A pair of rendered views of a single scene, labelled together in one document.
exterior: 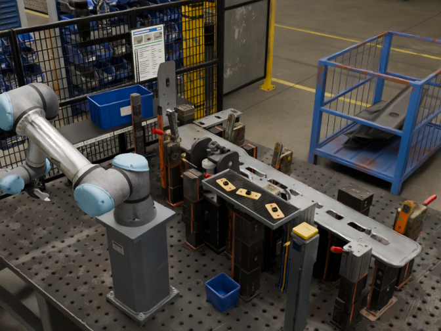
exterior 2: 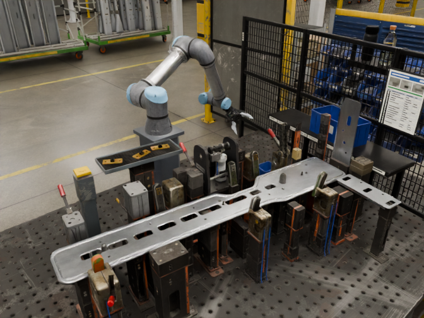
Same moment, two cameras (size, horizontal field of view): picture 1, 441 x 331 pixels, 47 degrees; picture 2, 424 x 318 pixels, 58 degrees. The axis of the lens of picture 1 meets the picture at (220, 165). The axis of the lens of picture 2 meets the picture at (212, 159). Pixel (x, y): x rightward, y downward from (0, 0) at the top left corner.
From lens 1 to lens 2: 2.60 m
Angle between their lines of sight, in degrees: 83
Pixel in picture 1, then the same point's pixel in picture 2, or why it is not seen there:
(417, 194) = not seen: outside the picture
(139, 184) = (144, 104)
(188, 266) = not seen: hidden behind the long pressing
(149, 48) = (403, 97)
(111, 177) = (139, 88)
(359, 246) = (72, 219)
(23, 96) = (183, 40)
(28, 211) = (265, 149)
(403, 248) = (68, 265)
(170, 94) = (349, 135)
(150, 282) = not seen: hidden behind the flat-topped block
